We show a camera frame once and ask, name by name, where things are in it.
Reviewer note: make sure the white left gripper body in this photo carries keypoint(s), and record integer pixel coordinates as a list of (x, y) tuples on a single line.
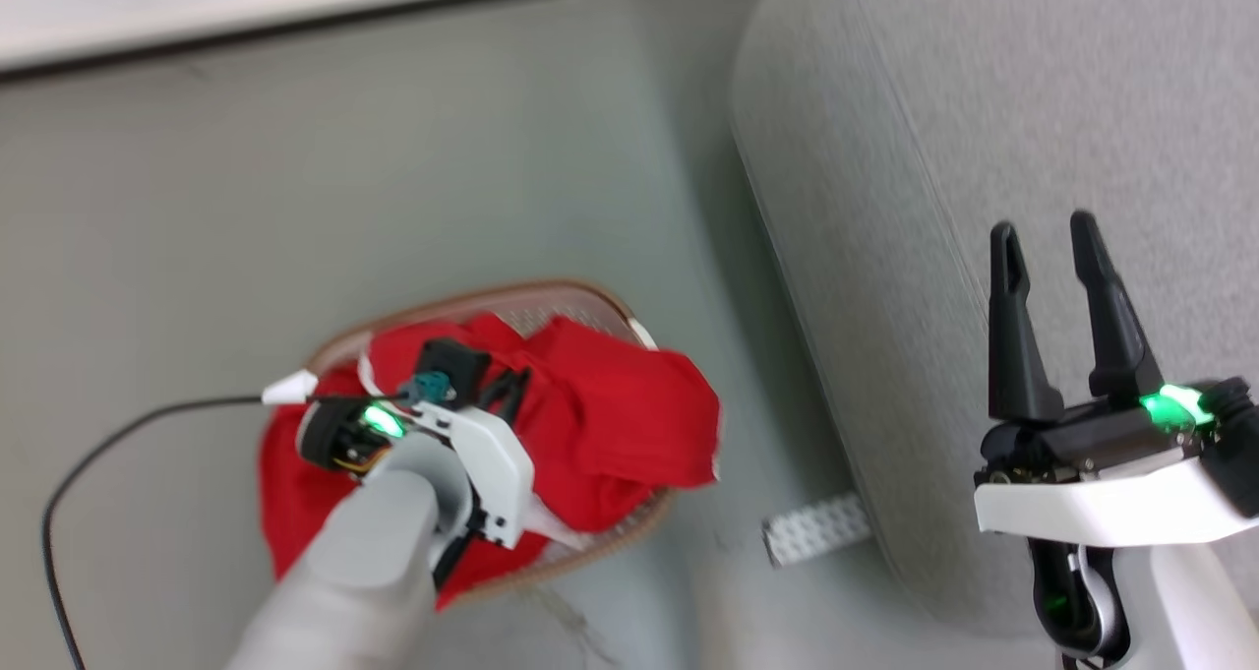
[(497, 473)]

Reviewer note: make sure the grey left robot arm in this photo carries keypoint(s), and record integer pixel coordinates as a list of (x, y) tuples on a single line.
[(364, 572)]

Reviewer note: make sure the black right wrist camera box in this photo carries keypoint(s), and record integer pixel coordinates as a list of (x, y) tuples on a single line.
[(1239, 454)]

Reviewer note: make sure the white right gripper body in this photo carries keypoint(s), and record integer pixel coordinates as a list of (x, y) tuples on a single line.
[(1092, 503)]

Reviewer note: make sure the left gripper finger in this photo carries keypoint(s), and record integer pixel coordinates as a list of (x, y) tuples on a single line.
[(498, 388), (517, 395)]

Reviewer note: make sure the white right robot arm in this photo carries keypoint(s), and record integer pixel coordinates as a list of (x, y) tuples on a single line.
[(1190, 611)]

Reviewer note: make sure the grey fabric sofa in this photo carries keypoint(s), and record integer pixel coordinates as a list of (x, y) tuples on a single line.
[(984, 109)]

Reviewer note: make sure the white baseboard strip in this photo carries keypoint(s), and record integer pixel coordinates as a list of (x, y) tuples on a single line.
[(295, 9)]

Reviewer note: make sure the white laundry basket brown rim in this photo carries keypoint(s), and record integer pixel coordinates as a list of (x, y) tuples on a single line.
[(536, 304)]

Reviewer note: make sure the red clothing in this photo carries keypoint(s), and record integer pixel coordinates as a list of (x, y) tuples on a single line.
[(610, 414)]

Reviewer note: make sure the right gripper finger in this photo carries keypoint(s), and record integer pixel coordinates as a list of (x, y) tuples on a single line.
[(1116, 345), (1018, 365)]

